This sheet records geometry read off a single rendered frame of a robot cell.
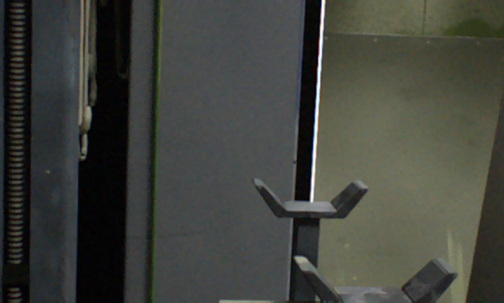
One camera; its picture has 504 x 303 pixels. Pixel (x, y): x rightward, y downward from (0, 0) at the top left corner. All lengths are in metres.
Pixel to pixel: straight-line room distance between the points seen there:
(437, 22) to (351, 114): 0.39
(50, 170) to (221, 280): 0.56
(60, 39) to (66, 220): 0.10
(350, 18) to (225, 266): 1.96
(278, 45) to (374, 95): 1.88
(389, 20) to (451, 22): 0.18
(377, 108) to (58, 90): 2.40
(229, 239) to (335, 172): 1.73
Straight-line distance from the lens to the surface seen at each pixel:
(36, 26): 0.56
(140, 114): 1.06
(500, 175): 1.93
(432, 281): 0.52
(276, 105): 1.07
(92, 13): 1.14
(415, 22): 3.04
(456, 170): 2.91
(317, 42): 1.08
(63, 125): 0.56
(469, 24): 3.09
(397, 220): 2.80
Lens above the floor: 1.26
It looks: 10 degrees down
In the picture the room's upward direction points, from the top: 3 degrees clockwise
